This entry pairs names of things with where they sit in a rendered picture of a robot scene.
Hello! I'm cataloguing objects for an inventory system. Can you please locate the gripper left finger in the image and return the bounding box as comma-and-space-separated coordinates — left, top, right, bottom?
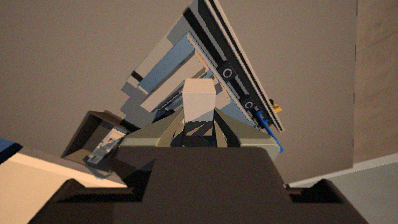
118, 107, 185, 147

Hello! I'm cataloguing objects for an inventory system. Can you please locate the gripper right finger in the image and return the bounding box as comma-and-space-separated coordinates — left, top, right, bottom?
213, 107, 280, 161

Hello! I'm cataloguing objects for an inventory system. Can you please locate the grey block with pocket in top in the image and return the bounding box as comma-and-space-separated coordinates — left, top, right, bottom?
88, 143, 110, 164
101, 126, 127, 150

